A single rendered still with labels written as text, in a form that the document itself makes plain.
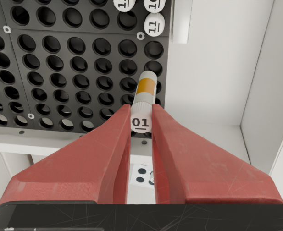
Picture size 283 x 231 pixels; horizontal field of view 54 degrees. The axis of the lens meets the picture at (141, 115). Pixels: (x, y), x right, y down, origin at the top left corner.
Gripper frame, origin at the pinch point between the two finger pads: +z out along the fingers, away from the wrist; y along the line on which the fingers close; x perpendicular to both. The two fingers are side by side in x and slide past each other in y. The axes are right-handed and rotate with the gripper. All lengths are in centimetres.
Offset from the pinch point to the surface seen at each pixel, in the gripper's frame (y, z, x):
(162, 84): -1.6, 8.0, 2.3
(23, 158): 20.6, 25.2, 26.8
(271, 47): -10.3, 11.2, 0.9
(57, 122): 7.1, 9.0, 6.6
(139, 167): 0.2, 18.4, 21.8
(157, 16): -1.0, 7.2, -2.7
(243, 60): -9.2, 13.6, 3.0
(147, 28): -0.3, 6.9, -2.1
